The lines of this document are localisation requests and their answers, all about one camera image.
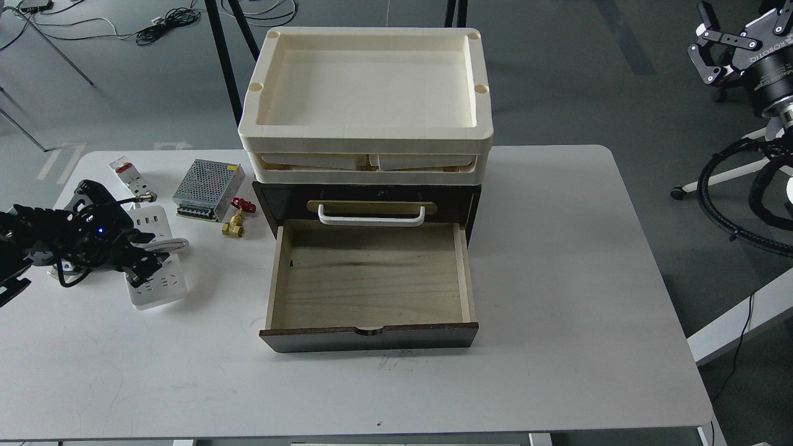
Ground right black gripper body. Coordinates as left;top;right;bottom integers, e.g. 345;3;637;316
697;2;791;74

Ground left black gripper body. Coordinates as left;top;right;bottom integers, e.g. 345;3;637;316
59;180;134;273

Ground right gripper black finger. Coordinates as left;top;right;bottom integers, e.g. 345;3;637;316
686;43;729;84

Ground white power strip with cable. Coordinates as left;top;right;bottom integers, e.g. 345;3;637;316
128;203;189;310

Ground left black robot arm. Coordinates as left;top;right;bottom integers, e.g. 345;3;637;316
1;180;170;305

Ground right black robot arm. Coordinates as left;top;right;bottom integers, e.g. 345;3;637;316
687;1;792;130

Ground white red circuit breaker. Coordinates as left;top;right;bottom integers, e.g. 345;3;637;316
108;156;153;196

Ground white rolling stand base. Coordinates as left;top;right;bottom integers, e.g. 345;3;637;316
669;124;782;201

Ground silver metal power supply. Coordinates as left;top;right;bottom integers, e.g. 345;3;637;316
173;160;245;221

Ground open wooden drawer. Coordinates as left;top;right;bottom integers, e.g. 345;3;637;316
260;220;479;353

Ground cream plastic top tray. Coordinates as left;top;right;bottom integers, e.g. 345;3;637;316
239;27;494;155

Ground black metal stand legs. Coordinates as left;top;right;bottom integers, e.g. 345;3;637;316
204;0;261;128

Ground black corrugated cable conduit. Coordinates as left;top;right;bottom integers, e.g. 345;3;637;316
697;139;793;258

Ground brass valve red handle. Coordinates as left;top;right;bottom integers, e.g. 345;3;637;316
221;197;257;238

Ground white drawer handle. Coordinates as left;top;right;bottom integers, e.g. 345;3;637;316
317;205;427;227

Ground black cable bundle on floor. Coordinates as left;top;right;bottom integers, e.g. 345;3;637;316
135;6;201;46

